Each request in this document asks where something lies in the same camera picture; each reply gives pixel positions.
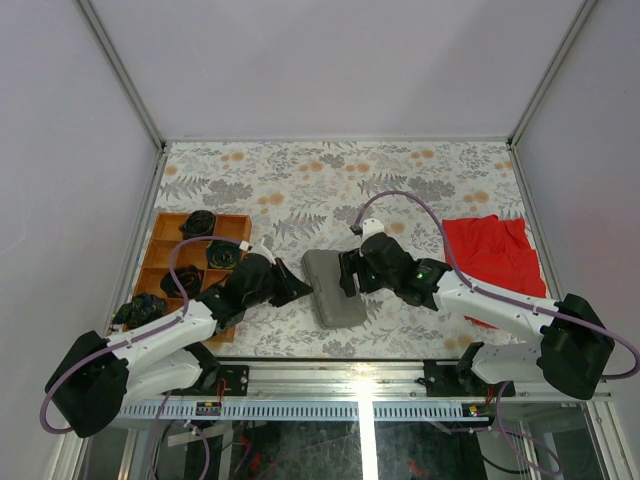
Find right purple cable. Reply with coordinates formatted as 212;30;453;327
352;190;640;381

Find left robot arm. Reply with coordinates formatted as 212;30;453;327
43;253;313;438

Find orange wooden divided tray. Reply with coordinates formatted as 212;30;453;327
133;213;252;313

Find rolled dark sock top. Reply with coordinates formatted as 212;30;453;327
179;210;216;240

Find rolled dark sock outside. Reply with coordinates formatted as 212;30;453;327
112;293;168;329

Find aluminium front rail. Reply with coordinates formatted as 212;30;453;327
119;357;614;421

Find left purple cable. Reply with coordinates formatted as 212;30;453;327
39;237;251;434

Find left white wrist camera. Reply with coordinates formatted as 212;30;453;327
239;235;276;264

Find rolled dark sock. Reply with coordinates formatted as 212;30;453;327
205;240;242;270
160;265;204;299
179;210;216;240

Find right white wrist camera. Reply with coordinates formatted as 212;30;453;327
350;218;385;241

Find rolled dark sock lower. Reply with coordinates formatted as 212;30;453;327
160;265;204;299

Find red cloth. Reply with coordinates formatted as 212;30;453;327
442;215;547;297

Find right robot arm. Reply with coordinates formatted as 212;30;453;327
338;232;614;400

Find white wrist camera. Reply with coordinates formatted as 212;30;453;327
350;218;385;241
239;235;276;264

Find purple cable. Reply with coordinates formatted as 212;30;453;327
352;190;640;381
39;237;251;434

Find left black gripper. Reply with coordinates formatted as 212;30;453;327
245;258;314;310

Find rolled dark sock middle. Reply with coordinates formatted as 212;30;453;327
205;240;242;270

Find grey plastic tool case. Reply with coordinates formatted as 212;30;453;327
302;249;367;329

